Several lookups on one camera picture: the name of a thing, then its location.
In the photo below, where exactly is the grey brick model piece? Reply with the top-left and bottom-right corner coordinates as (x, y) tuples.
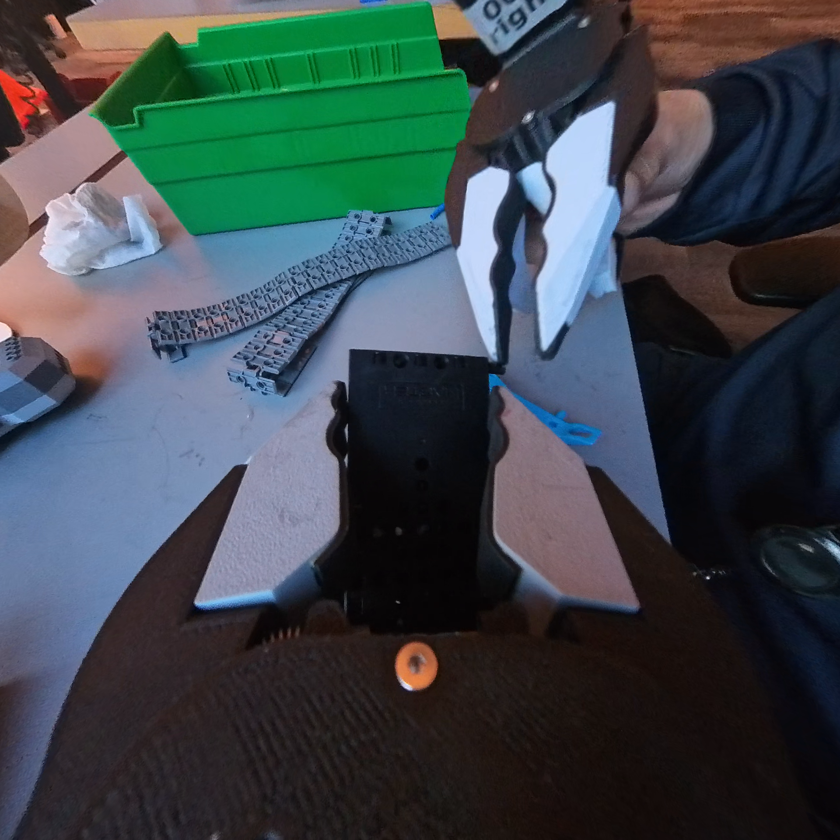
(0, 335), (76, 439)

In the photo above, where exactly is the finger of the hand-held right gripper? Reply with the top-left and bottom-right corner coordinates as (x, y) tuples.
(453, 164), (529, 365)
(533, 101), (623, 360)

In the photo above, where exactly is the dark office chair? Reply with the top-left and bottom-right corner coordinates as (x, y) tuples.
(728, 235), (840, 309)

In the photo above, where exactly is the crumpled white tissue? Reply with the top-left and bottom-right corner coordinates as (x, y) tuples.
(39, 182), (164, 277)

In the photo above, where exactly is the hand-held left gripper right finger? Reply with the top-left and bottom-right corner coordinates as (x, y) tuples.
(489, 386), (643, 637)

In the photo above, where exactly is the green plastic bin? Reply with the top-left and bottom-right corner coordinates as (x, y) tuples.
(91, 2), (472, 236)

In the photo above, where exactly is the grey desk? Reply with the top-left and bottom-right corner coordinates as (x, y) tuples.
(0, 85), (672, 811)

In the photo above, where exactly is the blue brick separator tool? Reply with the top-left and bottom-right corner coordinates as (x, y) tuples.
(489, 374), (601, 450)

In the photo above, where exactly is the black perforated brick box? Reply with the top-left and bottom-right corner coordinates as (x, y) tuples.
(348, 349), (492, 634)

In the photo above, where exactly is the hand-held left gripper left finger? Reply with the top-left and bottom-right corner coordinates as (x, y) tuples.
(193, 381), (349, 611)

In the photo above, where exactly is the person's right hand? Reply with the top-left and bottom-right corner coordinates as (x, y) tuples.
(617, 88), (718, 238)

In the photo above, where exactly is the person's right forearm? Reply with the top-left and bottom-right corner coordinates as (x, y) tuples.
(646, 39), (840, 247)

